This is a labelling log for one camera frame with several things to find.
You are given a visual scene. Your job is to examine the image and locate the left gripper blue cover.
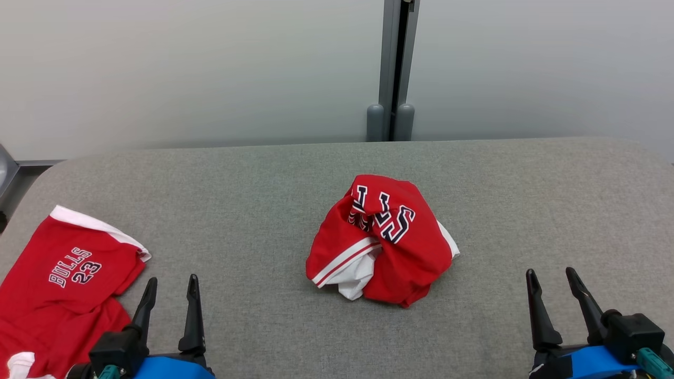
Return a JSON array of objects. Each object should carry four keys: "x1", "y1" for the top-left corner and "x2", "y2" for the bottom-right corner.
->
[{"x1": 129, "y1": 274, "x2": 215, "y2": 379}]

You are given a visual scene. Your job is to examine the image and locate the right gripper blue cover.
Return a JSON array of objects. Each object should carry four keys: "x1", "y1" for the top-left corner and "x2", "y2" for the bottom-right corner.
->
[{"x1": 526, "y1": 267, "x2": 640, "y2": 379}]

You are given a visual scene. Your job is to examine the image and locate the red Bulls 23 shorts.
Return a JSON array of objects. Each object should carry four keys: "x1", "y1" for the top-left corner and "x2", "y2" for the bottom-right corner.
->
[{"x1": 0, "y1": 205, "x2": 152, "y2": 379}]

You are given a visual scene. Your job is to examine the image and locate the red white jersey shirt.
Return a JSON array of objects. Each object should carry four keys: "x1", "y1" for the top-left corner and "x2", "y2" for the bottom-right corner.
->
[{"x1": 305, "y1": 174, "x2": 460, "y2": 308}]

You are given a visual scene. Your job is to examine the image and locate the right camera cable teal plug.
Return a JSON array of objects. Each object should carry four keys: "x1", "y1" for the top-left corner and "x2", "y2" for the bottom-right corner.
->
[{"x1": 636, "y1": 347, "x2": 674, "y2": 379}]

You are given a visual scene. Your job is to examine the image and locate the grey partition post, slotted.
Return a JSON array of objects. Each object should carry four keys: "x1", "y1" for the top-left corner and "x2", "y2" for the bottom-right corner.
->
[{"x1": 366, "y1": 0, "x2": 421, "y2": 142}]

